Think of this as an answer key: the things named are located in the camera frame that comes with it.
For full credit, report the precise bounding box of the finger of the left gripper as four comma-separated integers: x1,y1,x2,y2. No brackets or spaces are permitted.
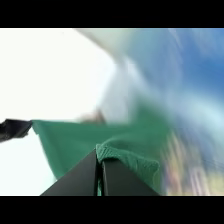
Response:
0,118,34,144

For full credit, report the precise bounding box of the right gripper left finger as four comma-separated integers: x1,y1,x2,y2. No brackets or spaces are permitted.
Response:
41,148,100,197

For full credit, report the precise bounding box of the green T-shirt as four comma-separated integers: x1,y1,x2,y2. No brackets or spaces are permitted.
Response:
31,118,172,197

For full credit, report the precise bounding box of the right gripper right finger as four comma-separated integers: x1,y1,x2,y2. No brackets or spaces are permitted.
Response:
101,158,160,197

